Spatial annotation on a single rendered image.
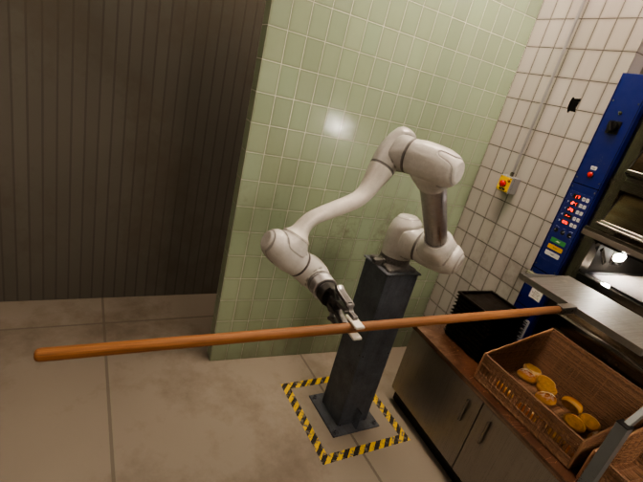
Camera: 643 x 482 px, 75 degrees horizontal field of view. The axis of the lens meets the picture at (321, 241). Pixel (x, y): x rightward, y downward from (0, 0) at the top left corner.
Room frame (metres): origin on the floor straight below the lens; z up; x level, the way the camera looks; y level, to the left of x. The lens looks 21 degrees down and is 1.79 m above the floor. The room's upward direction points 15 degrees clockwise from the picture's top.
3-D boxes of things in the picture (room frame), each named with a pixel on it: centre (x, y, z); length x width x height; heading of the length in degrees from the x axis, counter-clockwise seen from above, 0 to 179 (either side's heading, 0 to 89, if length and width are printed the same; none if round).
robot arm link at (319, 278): (1.27, -0.04, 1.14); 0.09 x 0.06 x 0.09; 119
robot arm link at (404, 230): (1.99, -0.39, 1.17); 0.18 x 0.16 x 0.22; 57
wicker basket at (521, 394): (1.70, -1.27, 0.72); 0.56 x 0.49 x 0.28; 30
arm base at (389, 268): (1.98, -0.37, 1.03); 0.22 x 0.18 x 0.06; 123
